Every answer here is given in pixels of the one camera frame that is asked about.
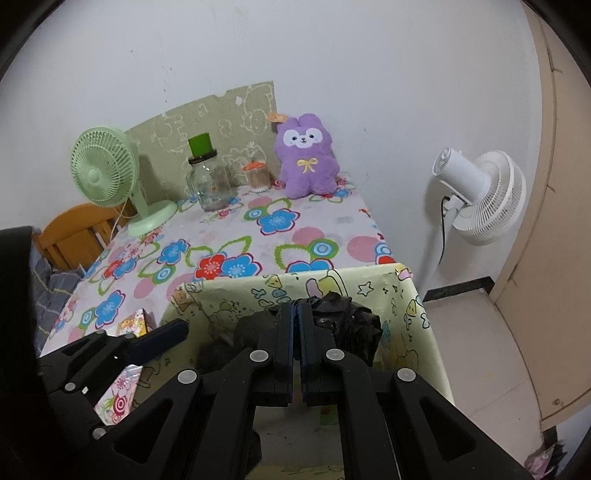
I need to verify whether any green patterned backboard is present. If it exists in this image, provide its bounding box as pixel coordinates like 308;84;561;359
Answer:
127;81;280;203

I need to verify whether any black plastic bag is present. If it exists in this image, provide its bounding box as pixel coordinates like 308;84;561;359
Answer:
233;292;383;367

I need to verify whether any green desk fan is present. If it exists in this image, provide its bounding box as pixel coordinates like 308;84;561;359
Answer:
70;126;177;238

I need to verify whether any beige door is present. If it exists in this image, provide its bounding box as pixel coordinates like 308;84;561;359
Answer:
490;8;590;430

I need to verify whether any white standing fan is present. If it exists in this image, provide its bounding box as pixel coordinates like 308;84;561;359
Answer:
413;147;528;296

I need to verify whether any toothpick jar orange lid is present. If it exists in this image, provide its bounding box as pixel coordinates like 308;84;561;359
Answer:
242;160;270;193

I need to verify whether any floral tablecloth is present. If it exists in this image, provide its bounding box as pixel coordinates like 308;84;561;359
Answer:
44;176;399;351

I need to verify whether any glass mason jar mug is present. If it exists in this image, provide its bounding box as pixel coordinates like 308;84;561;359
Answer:
186;155;232;212

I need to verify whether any grey plaid pillow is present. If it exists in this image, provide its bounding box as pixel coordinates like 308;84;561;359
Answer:
30;245;84;357

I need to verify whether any purple plush bunny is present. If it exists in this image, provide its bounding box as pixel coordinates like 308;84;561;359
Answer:
273;113;339;199

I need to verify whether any green cup on jar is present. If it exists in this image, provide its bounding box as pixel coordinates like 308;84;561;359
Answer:
188;133;217;160

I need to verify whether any cartoon snack packet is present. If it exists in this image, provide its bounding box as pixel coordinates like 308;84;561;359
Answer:
116;309;150;337

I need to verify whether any yellow cartoon storage box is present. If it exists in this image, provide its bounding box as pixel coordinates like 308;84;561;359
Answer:
125;264;474;479

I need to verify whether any pink card packet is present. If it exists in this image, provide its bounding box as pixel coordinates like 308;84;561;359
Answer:
94;365;142;426

